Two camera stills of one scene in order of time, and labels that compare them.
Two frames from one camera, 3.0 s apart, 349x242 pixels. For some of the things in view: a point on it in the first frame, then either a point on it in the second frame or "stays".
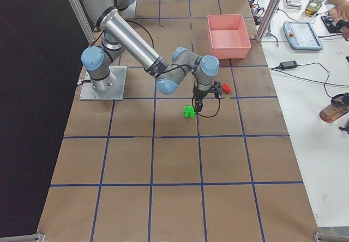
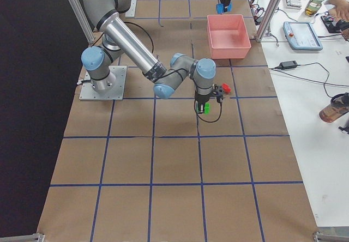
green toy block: (188, 111) to (206, 108)
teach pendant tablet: (301, 36) stays
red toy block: (226, 88) stays
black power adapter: (288, 65) stays
